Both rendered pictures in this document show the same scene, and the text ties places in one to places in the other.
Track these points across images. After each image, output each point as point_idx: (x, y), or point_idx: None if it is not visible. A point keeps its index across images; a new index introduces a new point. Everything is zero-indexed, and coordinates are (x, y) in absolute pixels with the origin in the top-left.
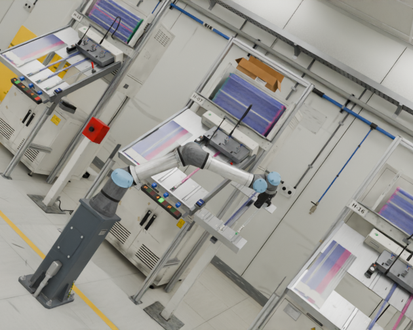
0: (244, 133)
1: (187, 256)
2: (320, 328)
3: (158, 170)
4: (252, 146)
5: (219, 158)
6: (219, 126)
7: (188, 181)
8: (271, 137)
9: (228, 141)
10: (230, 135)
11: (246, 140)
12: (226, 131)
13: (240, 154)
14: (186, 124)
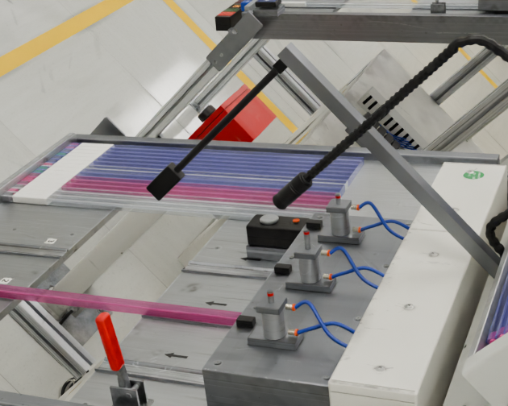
0: (478, 323)
1: None
2: None
3: None
4: (365, 369)
5: (218, 341)
6: (244, 101)
7: None
8: None
9: (339, 288)
10: (276, 201)
11: (400, 332)
12: (397, 251)
13: (254, 359)
14: (379, 193)
